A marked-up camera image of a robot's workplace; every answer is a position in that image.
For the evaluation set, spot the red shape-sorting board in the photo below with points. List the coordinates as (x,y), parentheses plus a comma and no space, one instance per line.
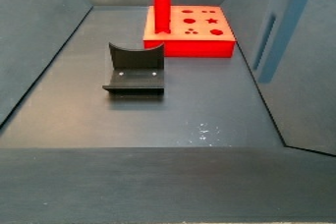
(201,33)

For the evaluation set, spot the black curved stand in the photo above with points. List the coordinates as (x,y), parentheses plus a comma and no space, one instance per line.
(138,69)

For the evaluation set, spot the red tall peg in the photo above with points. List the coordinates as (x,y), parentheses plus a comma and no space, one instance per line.
(162,12)

